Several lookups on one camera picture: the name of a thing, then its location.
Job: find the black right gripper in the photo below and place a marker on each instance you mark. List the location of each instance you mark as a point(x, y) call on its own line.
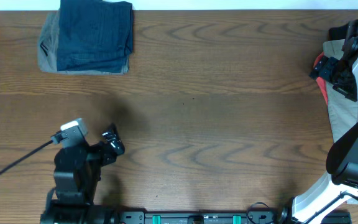
point(325, 68)

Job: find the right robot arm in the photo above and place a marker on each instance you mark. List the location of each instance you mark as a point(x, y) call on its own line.
point(340, 181)

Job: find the black garment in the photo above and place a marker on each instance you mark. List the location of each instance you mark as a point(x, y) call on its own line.
point(337, 33)

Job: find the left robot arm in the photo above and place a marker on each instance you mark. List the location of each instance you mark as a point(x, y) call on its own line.
point(76, 175)

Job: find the beige khaki shorts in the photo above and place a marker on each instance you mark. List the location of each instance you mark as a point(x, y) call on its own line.
point(342, 111)

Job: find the red garment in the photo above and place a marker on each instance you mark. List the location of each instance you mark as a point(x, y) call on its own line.
point(321, 83)

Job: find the folded grey shorts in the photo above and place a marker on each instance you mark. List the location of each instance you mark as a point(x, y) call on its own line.
point(47, 46)

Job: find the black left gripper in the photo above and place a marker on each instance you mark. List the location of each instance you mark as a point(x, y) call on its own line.
point(116, 144)

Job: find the dark blue denim shorts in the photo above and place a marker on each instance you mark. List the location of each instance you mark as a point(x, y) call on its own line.
point(95, 35)

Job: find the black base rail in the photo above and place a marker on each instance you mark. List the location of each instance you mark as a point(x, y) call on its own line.
point(263, 217)

